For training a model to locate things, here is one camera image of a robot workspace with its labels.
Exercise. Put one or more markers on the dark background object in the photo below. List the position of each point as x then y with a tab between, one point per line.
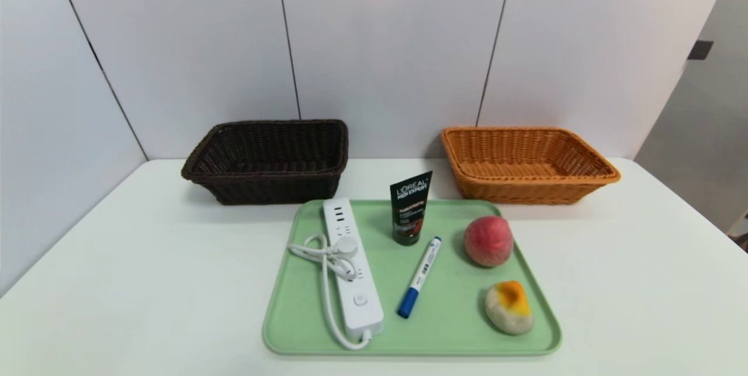
744	240

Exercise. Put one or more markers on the orange wicker basket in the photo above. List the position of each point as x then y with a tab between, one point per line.
526	189

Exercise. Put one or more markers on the white marker with blue cap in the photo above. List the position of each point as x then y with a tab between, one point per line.
422	273

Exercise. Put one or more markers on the black face wash tube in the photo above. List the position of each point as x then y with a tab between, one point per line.
409	212

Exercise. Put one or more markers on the dark wall plate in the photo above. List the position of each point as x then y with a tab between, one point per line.
700	49

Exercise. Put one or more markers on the light green plastic tray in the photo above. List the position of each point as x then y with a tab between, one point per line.
444	317

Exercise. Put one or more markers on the cream bun with orange top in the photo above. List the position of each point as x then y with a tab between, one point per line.
508	314

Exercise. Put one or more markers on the red peach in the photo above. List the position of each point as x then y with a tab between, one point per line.
488	241

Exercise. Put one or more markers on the dark brown wicker basket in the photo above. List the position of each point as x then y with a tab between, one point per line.
263	189

